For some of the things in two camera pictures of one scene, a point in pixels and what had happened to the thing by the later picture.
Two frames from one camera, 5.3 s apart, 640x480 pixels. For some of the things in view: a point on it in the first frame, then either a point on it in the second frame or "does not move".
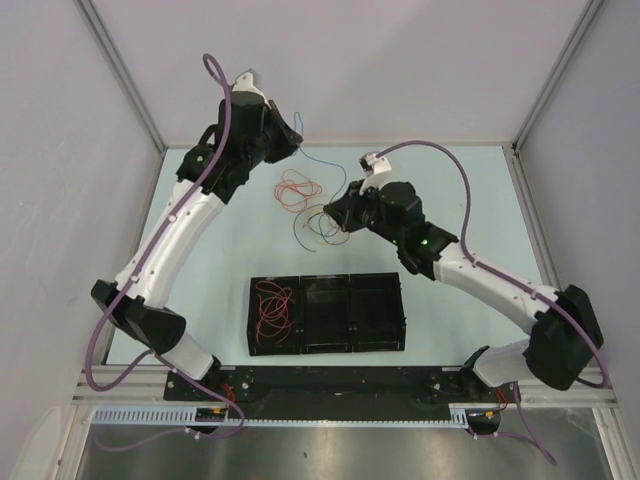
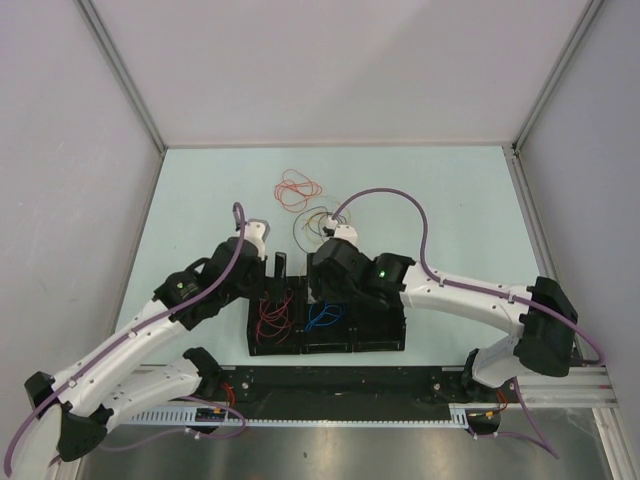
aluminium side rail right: [531, 217] does not move
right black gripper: [344, 211] -> [313, 273]
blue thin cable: [336, 199] -> [329, 315]
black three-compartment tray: [330, 313] does not move
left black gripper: [289, 139] -> [267, 287]
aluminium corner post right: [592, 10] does not move
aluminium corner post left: [123, 74] does not move
